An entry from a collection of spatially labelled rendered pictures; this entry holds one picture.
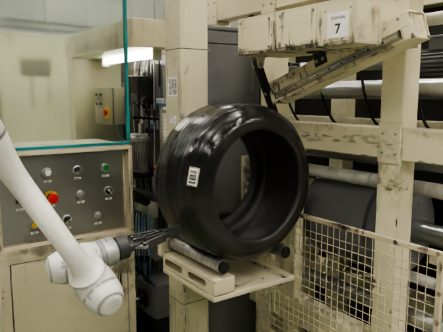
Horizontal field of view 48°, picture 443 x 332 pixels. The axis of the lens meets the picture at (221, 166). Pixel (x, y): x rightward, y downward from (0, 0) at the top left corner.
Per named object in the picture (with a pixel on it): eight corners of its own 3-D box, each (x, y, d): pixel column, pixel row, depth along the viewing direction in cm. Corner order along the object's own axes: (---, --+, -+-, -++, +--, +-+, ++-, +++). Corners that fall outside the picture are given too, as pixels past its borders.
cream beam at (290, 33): (236, 56, 202) (236, 19, 200) (281, 58, 216) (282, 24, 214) (353, 43, 153) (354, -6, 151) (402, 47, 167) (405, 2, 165)
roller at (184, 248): (166, 242, 192) (174, 234, 194) (172, 250, 194) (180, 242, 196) (217, 268, 164) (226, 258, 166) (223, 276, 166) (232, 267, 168)
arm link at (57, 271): (91, 261, 156) (109, 283, 146) (42, 277, 148) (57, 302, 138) (89, 232, 152) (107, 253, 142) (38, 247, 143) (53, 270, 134)
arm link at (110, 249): (89, 237, 153) (108, 232, 156) (94, 265, 155) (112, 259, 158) (101, 244, 145) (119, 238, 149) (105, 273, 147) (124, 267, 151)
